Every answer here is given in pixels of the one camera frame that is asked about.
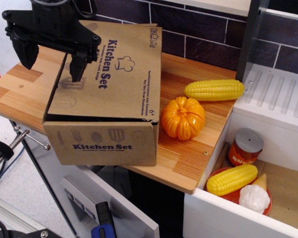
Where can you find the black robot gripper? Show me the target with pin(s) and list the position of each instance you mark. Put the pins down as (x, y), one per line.
(54, 24)

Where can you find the brown cardboard kitchen set box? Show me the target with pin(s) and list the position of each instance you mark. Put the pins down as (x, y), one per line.
(111, 116)

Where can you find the white toy oven door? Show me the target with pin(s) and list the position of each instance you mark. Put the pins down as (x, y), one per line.
(83, 190)

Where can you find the orange plastic toy pumpkin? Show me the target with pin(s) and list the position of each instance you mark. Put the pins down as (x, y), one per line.
(183, 118)

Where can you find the yellow toy corn on counter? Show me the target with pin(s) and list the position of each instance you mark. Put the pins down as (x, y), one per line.
(215, 90)

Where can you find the yellow toy corn on plate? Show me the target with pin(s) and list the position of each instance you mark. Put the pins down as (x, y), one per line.
(231, 179)

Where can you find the orange toy beans can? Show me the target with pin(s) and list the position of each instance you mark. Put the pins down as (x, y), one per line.
(246, 147)

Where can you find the white dish drying rack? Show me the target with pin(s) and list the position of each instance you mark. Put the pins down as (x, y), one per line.
(271, 95)

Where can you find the red orange plate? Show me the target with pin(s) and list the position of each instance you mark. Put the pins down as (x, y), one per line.
(234, 196)

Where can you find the beige toy ice cream cone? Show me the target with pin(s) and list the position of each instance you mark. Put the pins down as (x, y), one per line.
(261, 182)

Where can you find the white toy cauliflower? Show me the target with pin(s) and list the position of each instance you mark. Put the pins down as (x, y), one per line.
(254, 198)

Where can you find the white toy sink basin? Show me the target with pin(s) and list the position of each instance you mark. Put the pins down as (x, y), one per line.
(209, 216)

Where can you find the metal clamp with black handle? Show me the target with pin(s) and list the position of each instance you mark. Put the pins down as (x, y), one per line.
(6, 151)

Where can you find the black and blue handle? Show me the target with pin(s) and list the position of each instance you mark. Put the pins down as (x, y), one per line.
(106, 228)

